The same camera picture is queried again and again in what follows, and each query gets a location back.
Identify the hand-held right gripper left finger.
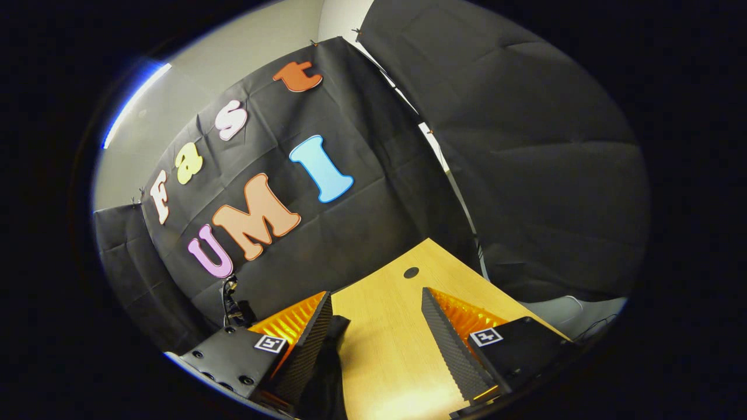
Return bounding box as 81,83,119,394
166,290,334,410

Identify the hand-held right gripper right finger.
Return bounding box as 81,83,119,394
421,287,578,404

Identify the black garment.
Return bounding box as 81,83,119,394
295,315,352,420

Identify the black backdrop cloth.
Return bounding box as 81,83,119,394
93,0,651,354

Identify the dark device with cables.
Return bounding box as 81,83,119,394
219,273,257,331

